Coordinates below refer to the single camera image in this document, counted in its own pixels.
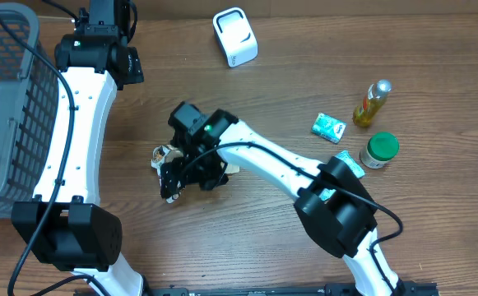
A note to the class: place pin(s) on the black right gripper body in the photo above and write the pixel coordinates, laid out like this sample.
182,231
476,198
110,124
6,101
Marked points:
201,168

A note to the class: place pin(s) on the brown snack package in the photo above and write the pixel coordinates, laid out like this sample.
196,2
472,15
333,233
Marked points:
161,161

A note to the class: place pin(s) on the teal white small packet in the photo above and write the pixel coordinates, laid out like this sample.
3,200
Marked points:
329,128

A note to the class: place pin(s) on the teal white large packet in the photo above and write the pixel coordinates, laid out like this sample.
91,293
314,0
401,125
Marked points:
345,157

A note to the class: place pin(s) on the green lid white jar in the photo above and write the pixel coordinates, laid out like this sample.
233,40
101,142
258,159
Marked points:
379,150

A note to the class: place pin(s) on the yellow bottle with silver cap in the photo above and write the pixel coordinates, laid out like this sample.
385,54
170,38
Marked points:
374,100

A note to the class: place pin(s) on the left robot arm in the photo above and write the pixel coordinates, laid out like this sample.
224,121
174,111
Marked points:
63,224

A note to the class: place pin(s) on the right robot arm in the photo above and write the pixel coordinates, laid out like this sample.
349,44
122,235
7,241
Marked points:
335,209

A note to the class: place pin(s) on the white barcode scanner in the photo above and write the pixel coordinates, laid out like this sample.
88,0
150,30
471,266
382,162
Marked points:
235,36

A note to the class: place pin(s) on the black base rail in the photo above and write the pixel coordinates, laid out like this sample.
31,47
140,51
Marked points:
411,289

